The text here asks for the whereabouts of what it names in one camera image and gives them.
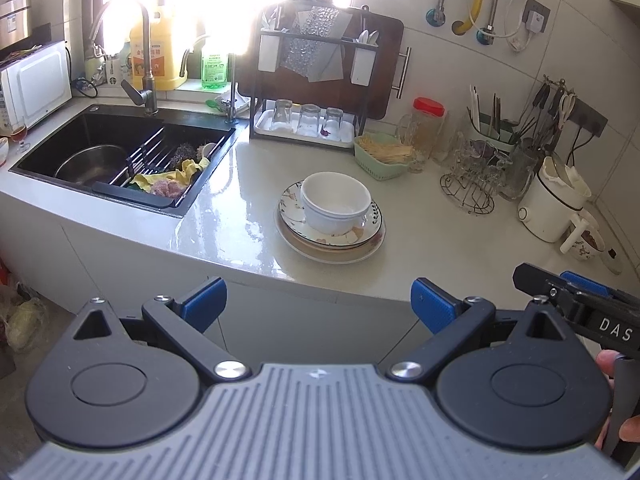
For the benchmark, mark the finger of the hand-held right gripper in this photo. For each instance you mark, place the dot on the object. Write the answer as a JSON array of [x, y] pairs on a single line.
[[600, 320], [585, 284]]

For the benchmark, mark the green utensil holder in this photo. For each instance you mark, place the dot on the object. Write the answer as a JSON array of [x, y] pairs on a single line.
[[492, 142]]

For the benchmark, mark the clear drinking glass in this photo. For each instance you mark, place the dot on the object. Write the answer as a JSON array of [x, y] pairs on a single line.
[[283, 115], [309, 120], [333, 122]]

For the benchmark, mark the person's right hand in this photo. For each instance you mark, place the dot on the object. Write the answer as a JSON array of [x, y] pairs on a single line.
[[605, 364]]

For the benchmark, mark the white ceramic bowl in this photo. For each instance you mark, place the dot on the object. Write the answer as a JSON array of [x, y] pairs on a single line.
[[335, 195]]

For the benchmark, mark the black sink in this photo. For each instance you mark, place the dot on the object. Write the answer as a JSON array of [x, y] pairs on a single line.
[[100, 125]]

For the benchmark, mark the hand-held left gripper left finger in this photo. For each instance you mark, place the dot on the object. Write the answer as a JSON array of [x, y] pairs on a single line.
[[205, 305]]

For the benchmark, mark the dark scrubber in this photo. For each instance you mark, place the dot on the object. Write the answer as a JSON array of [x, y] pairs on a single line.
[[182, 152]]

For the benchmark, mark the steel kitchen knife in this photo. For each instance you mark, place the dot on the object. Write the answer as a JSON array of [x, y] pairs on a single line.
[[330, 68]]

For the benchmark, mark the white rack caddy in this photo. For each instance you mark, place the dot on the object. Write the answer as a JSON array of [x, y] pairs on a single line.
[[361, 70], [268, 55]]

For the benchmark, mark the black sink drain rack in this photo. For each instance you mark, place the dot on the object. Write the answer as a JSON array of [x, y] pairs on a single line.
[[150, 150]]

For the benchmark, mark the textured steel cleaver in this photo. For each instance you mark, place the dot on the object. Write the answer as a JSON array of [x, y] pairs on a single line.
[[305, 50]]

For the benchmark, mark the textured glass mug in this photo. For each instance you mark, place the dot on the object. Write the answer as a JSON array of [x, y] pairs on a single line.
[[412, 135], [450, 145]]

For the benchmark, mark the pile of bamboo toothpicks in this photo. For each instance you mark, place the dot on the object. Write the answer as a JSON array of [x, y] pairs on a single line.
[[387, 152]]

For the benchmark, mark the green bottle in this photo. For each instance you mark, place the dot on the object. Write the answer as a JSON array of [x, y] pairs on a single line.
[[215, 70]]

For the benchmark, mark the tall steel faucet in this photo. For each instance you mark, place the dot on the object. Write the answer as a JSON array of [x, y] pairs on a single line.
[[148, 60]]

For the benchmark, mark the purple tinted glass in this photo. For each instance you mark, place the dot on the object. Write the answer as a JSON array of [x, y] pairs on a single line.
[[483, 148]]

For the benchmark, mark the amber wine glass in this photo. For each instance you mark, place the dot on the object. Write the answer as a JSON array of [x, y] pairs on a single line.
[[19, 132]]

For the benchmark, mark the glass pitcher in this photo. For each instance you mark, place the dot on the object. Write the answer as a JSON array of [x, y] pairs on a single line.
[[520, 175]]

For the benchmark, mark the set of hanging kitchen utensils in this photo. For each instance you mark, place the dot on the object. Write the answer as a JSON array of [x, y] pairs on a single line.
[[542, 110]]

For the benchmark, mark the pink scrubber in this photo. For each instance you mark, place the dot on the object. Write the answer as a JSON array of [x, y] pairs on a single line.
[[167, 187]]

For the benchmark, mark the yellow detergent bottle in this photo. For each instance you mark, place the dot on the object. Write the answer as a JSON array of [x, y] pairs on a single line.
[[155, 65]]

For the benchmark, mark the white microwave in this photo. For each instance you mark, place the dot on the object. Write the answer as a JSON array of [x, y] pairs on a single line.
[[40, 85]]

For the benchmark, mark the clear plastic bag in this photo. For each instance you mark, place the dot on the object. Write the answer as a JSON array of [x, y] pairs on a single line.
[[27, 325]]

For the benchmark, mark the bundle of brown chopsticks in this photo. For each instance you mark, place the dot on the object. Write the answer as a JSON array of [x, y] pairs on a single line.
[[496, 112]]

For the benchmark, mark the dark wall socket strip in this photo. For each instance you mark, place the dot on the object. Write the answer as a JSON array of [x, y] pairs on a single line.
[[592, 120]]

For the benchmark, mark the white drip tray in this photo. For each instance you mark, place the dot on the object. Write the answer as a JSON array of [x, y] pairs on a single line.
[[310, 140]]

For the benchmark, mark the clear glass goblet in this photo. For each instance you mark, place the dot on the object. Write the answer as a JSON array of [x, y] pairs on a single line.
[[492, 170], [465, 162]]

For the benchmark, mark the dark-rimmed patterned plate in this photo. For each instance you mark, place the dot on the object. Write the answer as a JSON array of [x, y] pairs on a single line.
[[292, 205]]

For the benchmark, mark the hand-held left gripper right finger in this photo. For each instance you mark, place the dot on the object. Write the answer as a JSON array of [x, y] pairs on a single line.
[[435, 305]]

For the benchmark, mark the spoon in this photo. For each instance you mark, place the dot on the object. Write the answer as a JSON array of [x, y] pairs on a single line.
[[367, 39]]

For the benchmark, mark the wooden cutting board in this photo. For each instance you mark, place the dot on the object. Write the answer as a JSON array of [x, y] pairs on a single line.
[[380, 60]]

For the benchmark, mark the bundle of white chopsticks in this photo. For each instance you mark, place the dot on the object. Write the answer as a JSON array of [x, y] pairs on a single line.
[[475, 110]]

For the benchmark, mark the black dish rack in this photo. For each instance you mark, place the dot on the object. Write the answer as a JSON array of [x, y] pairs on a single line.
[[255, 105]]

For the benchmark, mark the blue pipe flange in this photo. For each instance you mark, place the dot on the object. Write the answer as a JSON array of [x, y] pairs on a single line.
[[485, 36], [435, 16]]

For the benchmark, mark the green plastic basket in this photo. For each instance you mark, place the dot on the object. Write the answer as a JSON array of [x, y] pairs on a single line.
[[380, 172]]

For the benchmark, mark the white plate faint leaf print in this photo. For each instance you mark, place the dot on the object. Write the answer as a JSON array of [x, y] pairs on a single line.
[[310, 246]]

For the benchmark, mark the white plug adapter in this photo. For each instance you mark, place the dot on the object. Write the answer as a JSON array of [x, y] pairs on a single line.
[[535, 17]]

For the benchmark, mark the small steel faucet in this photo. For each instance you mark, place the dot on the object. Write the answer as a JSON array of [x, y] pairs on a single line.
[[231, 95]]

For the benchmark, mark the red-lid plastic jar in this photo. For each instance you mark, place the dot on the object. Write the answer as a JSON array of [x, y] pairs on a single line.
[[429, 106]]

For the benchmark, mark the white mug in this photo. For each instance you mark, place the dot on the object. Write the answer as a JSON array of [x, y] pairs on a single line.
[[585, 251]]

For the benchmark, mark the cooker lid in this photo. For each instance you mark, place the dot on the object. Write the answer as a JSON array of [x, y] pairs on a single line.
[[565, 177]]

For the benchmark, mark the large white plate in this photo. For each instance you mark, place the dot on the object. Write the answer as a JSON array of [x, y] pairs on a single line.
[[330, 259]]

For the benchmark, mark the yellow cloth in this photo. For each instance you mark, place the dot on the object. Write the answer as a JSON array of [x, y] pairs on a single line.
[[192, 167]]

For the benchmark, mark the stainless steel box appliance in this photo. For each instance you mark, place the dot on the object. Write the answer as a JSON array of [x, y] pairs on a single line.
[[15, 22]]

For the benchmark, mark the white electric cooker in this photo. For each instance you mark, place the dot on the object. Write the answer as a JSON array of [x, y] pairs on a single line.
[[542, 215]]

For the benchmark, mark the steel pot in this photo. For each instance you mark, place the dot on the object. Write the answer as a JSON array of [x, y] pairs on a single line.
[[90, 165]]

